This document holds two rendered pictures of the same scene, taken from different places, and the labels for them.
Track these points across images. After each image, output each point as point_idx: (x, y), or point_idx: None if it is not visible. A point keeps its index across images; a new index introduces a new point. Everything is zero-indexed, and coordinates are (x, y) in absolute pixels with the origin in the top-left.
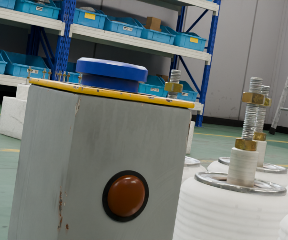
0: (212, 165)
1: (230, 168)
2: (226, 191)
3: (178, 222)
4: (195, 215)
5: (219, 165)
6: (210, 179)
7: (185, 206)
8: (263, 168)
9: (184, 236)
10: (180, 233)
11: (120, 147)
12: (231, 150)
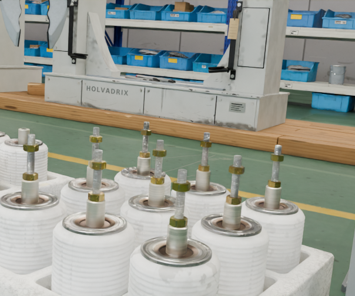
0: (110, 240)
1: (238, 218)
2: (263, 228)
3: (254, 267)
4: (265, 253)
5: (118, 235)
6: (249, 230)
7: (262, 253)
8: (123, 217)
9: (262, 269)
10: (259, 271)
11: None
12: (238, 207)
